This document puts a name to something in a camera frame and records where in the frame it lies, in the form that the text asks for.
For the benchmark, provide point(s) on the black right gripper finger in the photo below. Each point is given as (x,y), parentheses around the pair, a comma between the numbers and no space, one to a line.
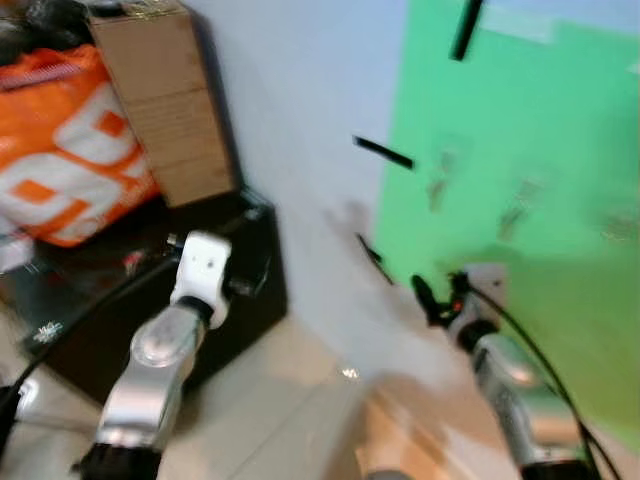
(457,282)
(424,298)

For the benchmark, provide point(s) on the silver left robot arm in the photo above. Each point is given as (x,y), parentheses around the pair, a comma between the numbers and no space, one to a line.
(160,350)

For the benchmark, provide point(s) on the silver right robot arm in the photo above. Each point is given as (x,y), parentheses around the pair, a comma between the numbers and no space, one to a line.
(515,385)

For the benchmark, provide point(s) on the black case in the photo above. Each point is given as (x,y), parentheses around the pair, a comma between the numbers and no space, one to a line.
(255,300)

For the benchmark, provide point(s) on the green board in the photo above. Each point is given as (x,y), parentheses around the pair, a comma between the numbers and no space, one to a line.
(540,120)

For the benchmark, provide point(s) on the brown cardboard box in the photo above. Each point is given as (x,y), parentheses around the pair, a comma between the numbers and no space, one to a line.
(170,110)

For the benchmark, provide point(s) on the white tape strip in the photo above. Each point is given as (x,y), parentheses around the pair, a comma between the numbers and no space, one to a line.
(518,24)

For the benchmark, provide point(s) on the orange and white bag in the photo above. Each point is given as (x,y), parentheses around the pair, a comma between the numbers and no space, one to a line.
(45,100)

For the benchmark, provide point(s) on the black bag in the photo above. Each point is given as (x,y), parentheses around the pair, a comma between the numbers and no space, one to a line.
(40,20)

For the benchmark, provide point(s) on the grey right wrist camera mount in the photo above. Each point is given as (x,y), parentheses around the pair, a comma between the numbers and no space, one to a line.
(483,285)

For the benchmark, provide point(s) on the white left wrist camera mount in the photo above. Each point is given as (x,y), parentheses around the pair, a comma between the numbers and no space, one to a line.
(203,265)

